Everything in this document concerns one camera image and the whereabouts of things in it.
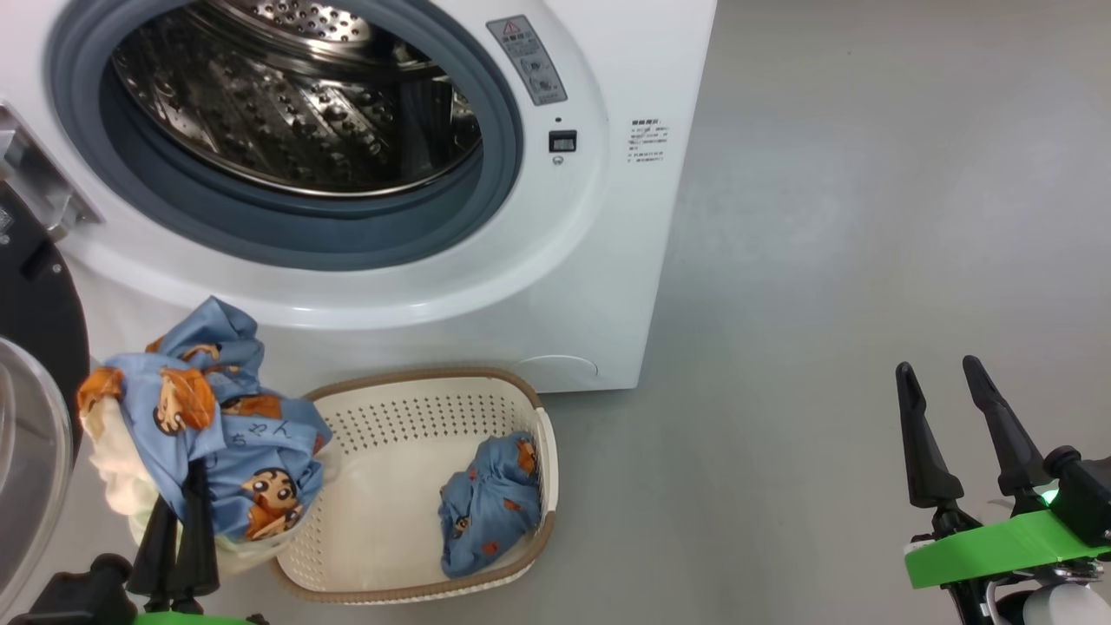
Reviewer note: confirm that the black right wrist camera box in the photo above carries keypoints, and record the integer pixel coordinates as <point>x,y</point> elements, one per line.
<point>1085,495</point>

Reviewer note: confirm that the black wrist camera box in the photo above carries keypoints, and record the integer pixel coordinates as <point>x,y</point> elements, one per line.
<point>74,595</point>
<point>1085,495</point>

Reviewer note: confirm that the round white filter cover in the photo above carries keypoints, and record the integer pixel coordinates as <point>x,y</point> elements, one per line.
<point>560,371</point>

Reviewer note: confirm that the white front-load washing machine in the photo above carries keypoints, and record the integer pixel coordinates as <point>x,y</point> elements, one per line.
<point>599,260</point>

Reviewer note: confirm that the grey warning sticker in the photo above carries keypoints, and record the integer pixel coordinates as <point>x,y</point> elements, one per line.
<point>527,59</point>

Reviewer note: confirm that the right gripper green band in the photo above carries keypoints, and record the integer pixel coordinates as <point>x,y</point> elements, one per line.
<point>989,551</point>

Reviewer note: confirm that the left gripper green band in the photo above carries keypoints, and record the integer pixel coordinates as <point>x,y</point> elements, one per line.
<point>191,620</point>

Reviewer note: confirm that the grey rubber door gasket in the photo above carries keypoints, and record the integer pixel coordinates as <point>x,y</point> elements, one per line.
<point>486,187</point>

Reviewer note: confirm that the stainless steel washer drum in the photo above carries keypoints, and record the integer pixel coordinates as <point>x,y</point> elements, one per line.
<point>295,95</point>

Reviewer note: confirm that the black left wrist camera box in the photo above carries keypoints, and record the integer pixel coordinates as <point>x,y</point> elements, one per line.
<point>74,595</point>

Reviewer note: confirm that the small blue cartoon print garment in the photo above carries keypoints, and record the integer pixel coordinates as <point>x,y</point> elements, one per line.
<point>490,503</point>

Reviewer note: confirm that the cream perforated laundry basket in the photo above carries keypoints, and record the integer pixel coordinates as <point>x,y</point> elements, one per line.
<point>391,512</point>

